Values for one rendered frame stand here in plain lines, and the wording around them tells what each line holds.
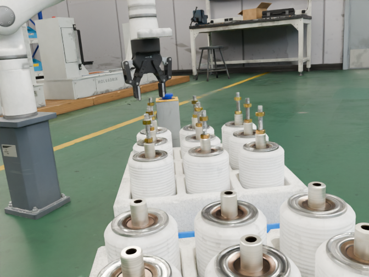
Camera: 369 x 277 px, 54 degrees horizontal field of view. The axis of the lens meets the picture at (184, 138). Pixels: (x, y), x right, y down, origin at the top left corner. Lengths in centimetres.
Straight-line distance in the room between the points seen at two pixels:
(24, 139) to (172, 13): 551
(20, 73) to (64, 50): 231
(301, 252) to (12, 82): 91
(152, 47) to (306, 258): 63
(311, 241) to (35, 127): 88
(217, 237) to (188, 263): 9
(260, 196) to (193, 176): 14
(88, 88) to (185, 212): 290
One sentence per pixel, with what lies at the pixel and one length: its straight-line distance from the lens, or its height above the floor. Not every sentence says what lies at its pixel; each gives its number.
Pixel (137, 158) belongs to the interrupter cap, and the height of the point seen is 25.
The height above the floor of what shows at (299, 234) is 23.
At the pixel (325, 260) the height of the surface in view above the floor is 25.
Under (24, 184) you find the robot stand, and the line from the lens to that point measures 118.
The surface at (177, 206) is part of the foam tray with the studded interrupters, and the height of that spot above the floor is 17.
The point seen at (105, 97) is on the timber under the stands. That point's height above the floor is 5.
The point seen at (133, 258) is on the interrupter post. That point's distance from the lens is 36.
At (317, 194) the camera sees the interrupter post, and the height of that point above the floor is 27.
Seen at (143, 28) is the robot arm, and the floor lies 52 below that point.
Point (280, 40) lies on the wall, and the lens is 579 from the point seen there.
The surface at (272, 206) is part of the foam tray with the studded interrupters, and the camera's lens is 75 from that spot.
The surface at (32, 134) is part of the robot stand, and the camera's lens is 115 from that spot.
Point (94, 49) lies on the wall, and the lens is 751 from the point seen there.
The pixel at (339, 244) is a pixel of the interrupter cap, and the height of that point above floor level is 25.
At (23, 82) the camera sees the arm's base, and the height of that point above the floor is 40.
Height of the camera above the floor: 47
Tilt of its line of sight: 14 degrees down
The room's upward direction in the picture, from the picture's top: 4 degrees counter-clockwise
